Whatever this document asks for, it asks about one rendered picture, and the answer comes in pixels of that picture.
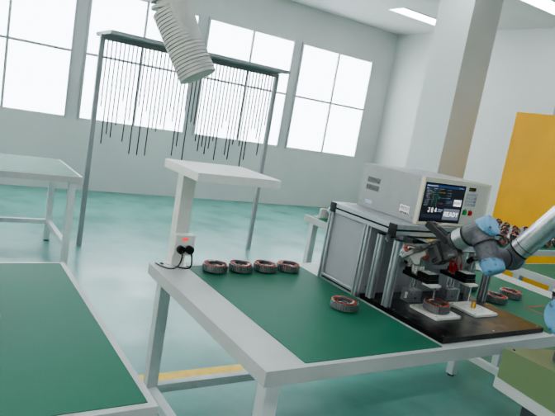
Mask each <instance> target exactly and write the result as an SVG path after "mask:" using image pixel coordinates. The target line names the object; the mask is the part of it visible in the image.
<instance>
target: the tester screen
mask: <svg viewBox="0 0 555 416"><path fill-rule="evenodd" d="M464 191H465V188H462V187H448V186H441V185H434V184H427V186H426V189H425V197H424V200H423V205H422V209H421V212H420V220H440V221H453V222H458V221H457V220H442V216H443V212H444V209H455V210H460V209H461V207H456V206H446V205H445V202H446V199H451V200H460V201H463V195H464ZM428 207H437V208H438V209H437V213H429V212H427V210H428ZM421 214H430V215H441V216H440V219H435V218H424V217H421Z"/></svg>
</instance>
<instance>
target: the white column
mask: <svg viewBox="0 0 555 416"><path fill-rule="evenodd" d="M503 2H504V0H440V3H439V9H438V14H437V18H436V22H435V26H434V33H433V38H432V42H431V46H430V50H429V57H428V61H427V65H426V70H425V76H424V81H423V85H422V89H421V94H420V100H419V105H418V109H417V112H416V117H415V124H414V129H413V132H412V136H411V141H410V147H409V152H408V156H407V160H406V168H412V169H419V170H425V171H430V172H434V173H440V174H444V175H448V176H451V177H458V178H462V179H463V176H464V173H465V169H466V165H467V158H468V155H469V151H470V147H471V143H472V137H473V133H474V129H475V125H476V121H477V115H478V111H479V107H480V103H481V97H482V93H483V89H484V86H485V81H486V75H487V71H488V68H489V63H490V60H491V53H492V50H493V45H494V42H495V38H496V32H497V27H498V24H499V20H500V14H501V9H502V6H503Z"/></svg>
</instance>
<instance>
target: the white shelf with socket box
mask: <svg viewBox="0 0 555 416"><path fill-rule="evenodd" d="M164 166H165V167H166V168H169V169H172V170H174V171H175V172H177V173H178V184H177V190H176V196H175V202H174V208H173V218H172V224H171V230H170V236H169V242H168V253H167V259H166V261H164V263H162V262H160V264H163V265H164V266H162V265H160V264H158V263H155V264H157V265H159V266H160V267H163V268H166V269H189V268H191V266H192V255H193V253H194V243H195V238H196V235H194V234H192V233H188V231H189V225H190V219H191V213H192V203H193V197H194V191H195V186H196V181H197V182H209V183H219V184H228V185H237V186H247V187H264V188H273V189H280V188H281V184H282V181H280V180H277V179H275V178H272V177H269V176H266V175H263V174H261V173H257V172H255V171H252V170H249V169H247V168H242V167H237V166H230V165H222V164H214V163H200V162H193V161H185V160H177V159H170V158H166V159H165V164H164ZM185 256H191V265H190V267H186V264H185V263H184V258H185Z"/></svg>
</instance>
